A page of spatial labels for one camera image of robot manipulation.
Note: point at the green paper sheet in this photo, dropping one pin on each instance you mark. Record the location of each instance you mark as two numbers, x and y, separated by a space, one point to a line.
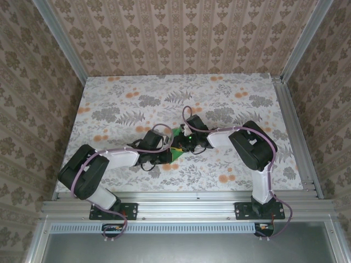
175 159

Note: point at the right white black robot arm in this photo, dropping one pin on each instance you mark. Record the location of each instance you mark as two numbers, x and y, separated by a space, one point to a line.
255 148

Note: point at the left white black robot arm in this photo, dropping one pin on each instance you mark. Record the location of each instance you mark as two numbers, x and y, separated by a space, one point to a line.
85 175

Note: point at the floral patterned table cover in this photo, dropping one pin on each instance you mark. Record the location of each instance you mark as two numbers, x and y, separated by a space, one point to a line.
219 93

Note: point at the black connector board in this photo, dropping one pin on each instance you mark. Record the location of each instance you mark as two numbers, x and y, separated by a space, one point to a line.
264 228
112 229

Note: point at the grey metal panel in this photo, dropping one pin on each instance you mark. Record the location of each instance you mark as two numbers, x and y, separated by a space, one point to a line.
186 249

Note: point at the aluminium frame beam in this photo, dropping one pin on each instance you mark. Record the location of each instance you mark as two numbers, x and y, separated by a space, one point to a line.
186 208

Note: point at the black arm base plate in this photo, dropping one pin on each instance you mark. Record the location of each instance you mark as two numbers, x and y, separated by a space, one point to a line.
129 211
242 211

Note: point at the aluminium side rail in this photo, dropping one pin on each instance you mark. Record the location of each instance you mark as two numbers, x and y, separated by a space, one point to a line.
296 137

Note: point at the aluminium frame post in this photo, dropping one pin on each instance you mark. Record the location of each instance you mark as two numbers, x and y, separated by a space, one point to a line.
301 41
63 43

